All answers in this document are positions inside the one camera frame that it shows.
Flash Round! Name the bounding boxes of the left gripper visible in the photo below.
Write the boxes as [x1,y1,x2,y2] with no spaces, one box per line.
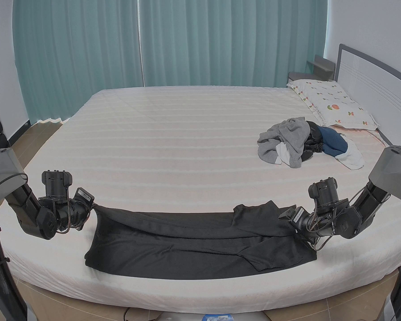
[66,187,95,229]

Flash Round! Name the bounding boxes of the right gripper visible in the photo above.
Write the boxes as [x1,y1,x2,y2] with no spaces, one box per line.
[291,207,334,243]

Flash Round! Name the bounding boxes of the black T-shirt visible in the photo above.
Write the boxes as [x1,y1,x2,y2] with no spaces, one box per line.
[84,200,318,280]

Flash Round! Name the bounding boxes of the pile of clothes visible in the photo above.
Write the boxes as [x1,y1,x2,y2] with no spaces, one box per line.
[257,117,365,170]

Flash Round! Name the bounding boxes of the bed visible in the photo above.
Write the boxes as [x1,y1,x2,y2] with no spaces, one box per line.
[0,44,401,313]

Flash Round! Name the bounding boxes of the white printed pillow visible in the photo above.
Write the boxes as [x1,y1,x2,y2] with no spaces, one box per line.
[286,79,380,131]

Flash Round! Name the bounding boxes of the grey bedside table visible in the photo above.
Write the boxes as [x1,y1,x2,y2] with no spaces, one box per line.
[287,54,336,83]

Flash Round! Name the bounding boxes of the blue-green curtain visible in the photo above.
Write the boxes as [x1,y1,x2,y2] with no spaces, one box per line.
[139,0,329,88]
[13,0,146,123]

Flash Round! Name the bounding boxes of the black cable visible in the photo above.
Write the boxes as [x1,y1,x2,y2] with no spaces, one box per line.
[0,173,29,200]
[124,307,156,321]
[312,234,331,252]

